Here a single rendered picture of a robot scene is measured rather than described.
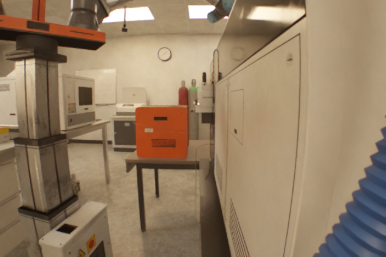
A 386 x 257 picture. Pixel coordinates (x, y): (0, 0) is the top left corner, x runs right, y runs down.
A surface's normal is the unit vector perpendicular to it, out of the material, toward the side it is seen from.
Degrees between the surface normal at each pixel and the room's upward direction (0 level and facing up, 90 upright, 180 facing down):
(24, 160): 90
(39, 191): 90
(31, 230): 90
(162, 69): 90
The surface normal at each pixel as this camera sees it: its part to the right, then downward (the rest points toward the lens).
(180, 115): -0.03, 0.08
